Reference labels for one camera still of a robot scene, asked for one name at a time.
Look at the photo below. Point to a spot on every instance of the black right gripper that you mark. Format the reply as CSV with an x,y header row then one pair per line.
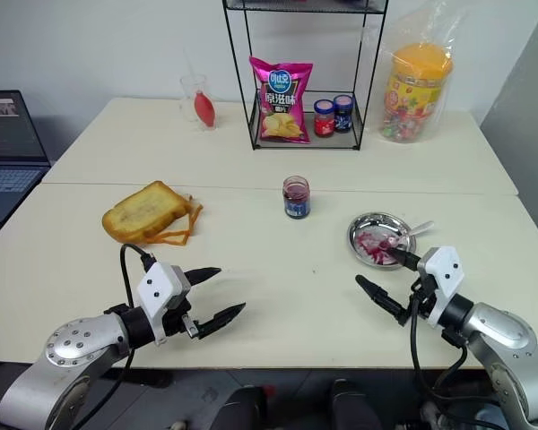
x,y
423,295

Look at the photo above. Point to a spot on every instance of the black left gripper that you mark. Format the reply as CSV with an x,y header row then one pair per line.
x,y
181,313

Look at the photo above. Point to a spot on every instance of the white plastic spoon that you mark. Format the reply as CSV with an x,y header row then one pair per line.
x,y
419,229

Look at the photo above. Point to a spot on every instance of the toasted bread slice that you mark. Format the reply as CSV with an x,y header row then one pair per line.
x,y
143,210

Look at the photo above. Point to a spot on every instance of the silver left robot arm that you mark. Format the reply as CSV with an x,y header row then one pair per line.
x,y
72,345

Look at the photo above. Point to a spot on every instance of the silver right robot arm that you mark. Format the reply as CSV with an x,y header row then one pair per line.
x,y
511,331

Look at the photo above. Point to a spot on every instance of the white bread slice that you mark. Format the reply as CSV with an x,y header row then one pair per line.
x,y
193,219

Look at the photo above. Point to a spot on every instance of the open blue-label jam jar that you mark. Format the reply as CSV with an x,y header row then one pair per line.
x,y
296,206

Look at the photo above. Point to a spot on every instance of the closed blue-label jam jar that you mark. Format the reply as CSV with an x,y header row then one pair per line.
x,y
343,116

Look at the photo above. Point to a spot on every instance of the closed red-label jam jar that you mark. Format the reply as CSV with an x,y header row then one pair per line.
x,y
323,121

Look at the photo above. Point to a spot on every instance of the round metal plate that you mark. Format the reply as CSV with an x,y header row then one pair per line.
x,y
363,228

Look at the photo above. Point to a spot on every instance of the dark rounded shape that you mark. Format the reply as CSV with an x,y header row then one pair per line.
x,y
246,412
347,407

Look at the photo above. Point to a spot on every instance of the yellow-lid candy jar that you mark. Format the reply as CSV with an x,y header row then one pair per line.
x,y
414,98

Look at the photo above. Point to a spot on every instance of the red pointed plastic object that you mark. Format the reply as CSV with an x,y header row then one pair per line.
x,y
204,109

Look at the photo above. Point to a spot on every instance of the clear glass cup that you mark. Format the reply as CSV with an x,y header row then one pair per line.
x,y
187,103

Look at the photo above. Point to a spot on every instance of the pink potato chips bag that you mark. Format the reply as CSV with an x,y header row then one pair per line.
x,y
280,98

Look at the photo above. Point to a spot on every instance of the clear drinking straw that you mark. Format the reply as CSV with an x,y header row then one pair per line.
x,y
190,67

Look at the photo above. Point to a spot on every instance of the candy jar in plastic bag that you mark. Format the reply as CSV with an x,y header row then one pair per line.
x,y
430,27

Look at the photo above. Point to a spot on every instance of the dark laptop computer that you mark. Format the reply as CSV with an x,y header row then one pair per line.
x,y
9,130

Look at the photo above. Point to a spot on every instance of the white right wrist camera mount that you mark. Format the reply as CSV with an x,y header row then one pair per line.
x,y
444,269

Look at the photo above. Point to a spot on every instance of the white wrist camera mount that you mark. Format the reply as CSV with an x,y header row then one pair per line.
x,y
157,286
444,269

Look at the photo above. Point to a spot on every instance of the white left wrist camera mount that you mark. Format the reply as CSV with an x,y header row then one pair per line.
x,y
157,286

